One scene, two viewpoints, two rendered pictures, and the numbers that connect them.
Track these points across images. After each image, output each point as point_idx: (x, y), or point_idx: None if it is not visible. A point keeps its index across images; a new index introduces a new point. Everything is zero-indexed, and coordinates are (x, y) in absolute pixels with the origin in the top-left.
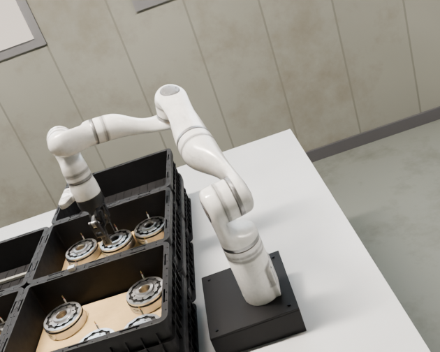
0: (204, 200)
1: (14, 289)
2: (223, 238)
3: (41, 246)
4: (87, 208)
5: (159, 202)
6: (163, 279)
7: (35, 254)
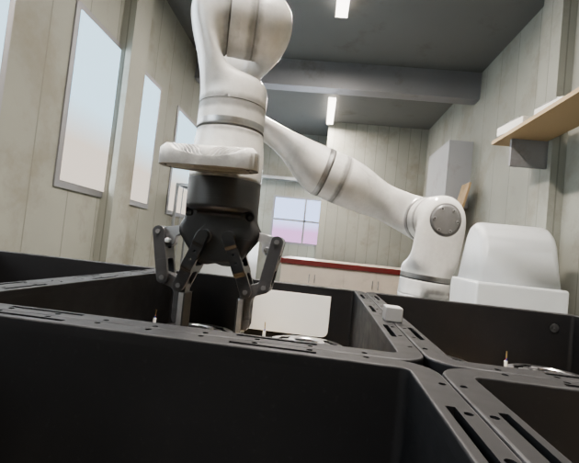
0: (457, 201)
1: (457, 383)
2: (459, 256)
3: (107, 321)
4: (257, 205)
5: (163, 296)
6: (477, 304)
7: (159, 331)
